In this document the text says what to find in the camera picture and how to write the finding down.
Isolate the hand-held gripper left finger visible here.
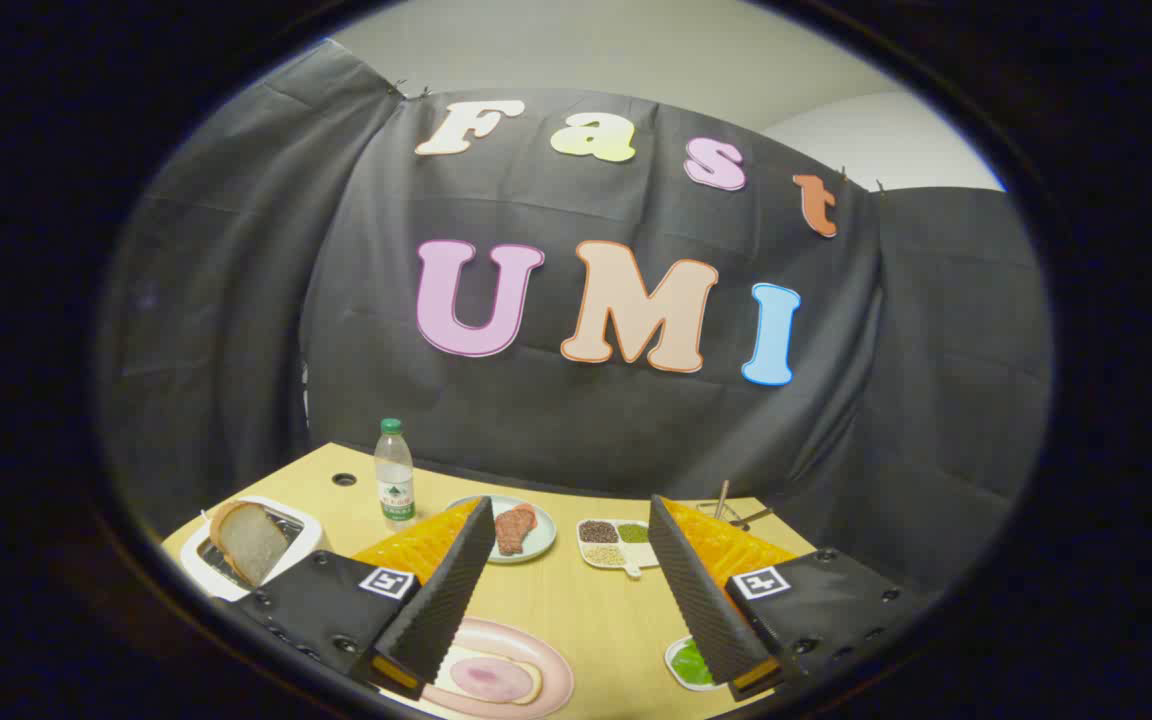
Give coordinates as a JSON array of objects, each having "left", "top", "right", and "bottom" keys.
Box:
[{"left": 234, "top": 495, "right": 497, "bottom": 701}]

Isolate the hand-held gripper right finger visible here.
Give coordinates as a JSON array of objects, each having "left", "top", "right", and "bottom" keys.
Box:
[{"left": 648, "top": 495, "right": 922, "bottom": 701}]

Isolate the green lettuce leaf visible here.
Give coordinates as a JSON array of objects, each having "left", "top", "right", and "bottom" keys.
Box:
[{"left": 672, "top": 641, "right": 715, "bottom": 687}]

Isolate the toasted bread slice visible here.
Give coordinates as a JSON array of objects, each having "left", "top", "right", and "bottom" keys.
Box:
[{"left": 211, "top": 502, "right": 289, "bottom": 586}]

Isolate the small white dish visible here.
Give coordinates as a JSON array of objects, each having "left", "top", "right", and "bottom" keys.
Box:
[{"left": 664, "top": 635, "right": 727, "bottom": 693}]

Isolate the white divided condiment dish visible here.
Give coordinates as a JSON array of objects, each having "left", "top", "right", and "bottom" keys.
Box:
[{"left": 577, "top": 518, "right": 661, "bottom": 579}]

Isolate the pink ham slice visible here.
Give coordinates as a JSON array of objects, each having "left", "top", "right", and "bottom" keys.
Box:
[{"left": 451, "top": 658, "right": 529, "bottom": 703}]

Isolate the pale green plate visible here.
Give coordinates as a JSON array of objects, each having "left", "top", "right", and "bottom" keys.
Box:
[{"left": 444, "top": 495, "right": 557, "bottom": 565}]

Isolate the bread slice under ham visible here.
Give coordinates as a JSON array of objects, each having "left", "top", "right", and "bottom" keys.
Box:
[{"left": 448, "top": 655, "right": 544, "bottom": 707}]

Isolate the pink plate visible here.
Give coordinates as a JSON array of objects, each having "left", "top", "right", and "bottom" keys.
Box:
[{"left": 406, "top": 617, "right": 574, "bottom": 719}]

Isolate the clear plastic water bottle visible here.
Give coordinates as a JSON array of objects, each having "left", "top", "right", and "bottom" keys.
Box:
[{"left": 374, "top": 418, "right": 416, "bottom": 528}]

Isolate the white toaster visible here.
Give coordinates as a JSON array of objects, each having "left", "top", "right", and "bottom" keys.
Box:
[{"left": 181, "top": 497, "right": 327, "bottom": 602}]

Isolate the wire utensil basket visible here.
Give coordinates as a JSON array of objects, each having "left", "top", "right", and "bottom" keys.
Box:
[{"left": 696, "top": 500, "right": 772, "bottom": 531}]

